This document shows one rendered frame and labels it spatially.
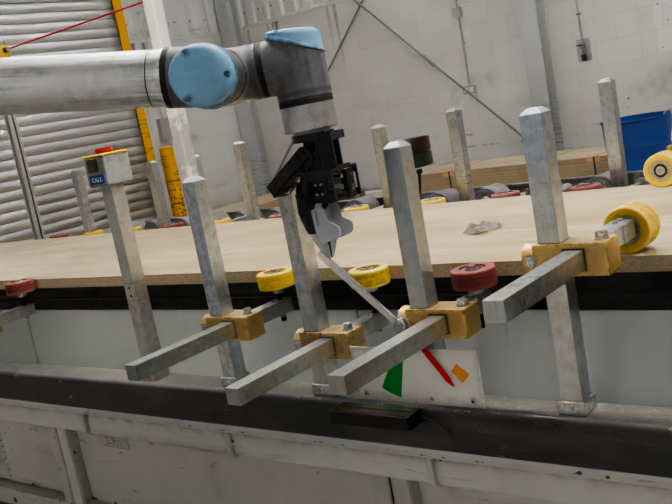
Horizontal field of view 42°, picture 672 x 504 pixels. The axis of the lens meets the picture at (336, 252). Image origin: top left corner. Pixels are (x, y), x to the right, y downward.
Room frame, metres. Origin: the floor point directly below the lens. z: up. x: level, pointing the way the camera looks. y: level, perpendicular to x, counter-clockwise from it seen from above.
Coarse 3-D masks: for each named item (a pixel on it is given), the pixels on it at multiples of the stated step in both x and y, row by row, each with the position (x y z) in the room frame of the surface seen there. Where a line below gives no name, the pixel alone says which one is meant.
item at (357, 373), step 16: (480, 304) 1.47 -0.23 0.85; (432, 320) 1.37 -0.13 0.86; (400, 336) 1.31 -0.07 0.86; (416, 336) 1.31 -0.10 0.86; (432, 336) 1.34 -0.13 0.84; (368, 352) 1.26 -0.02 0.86; (384, 352) 1.24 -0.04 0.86; (400, 352) 1.27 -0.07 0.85; (416, 352) 1.31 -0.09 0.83; (352, 368) 1.19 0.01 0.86; (368, 368) 1.21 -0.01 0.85; (384, 368) 1.24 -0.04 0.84; (336, 384) 1.17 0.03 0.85; (352, 384) 1.18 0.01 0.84
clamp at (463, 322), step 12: (408, 312) 1.43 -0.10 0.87; (420, 312) 1.41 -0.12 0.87; (432, 312) 1.40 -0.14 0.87; (444, 312) 1.38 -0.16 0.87; (456, 312) 1.37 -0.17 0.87; (468, 312) 1.37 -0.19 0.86; (456, 324) 1.37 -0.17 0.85; (468, 324) 1.37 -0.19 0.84; (480, 324) 1.40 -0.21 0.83; (444, 336) 1.39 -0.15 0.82; (456, 336) 1.37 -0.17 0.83; (468, 336) 1.36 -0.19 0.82
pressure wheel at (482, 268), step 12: (468, 264) 1.53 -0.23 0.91; (480, 264) 1.51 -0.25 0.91; (492, 264) 1.49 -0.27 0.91; (456, 276) 1.47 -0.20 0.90; (468, 276) 1.46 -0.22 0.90; (480, 276) 1.45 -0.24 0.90; (492, 276) 1.47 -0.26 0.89; (456, 288) 1.48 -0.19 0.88; (468, 288) 1.46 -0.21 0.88; (480, 288) 1.45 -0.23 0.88
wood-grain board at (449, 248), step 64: (576, 192) 2.18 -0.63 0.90; (640, 192) 1.99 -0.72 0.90; (0, 256) 3.33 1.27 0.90; (64, 256) 2.92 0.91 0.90; (192, 256) 2.34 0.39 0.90; (256, 256) 2.13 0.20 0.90; (384, 256) 1.80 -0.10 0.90; (448, 256) 1.67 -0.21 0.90; (512, 256) 1.55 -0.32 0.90; (640, 256) 1.37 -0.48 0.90
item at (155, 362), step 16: (272, 304) 1.80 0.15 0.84; (288, 304) 1.83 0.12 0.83; (192, 336) 1.64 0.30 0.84; (208, 336) 1.64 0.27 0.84; (224, 336) 1.68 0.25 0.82; (160, 352) 1.56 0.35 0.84; (176, 352) 1.58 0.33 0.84; (192, 352) 1.61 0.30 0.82; (128, 368) 1.52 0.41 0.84; (144, 368) 1.52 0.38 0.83; (160, 368) 1.55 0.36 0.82
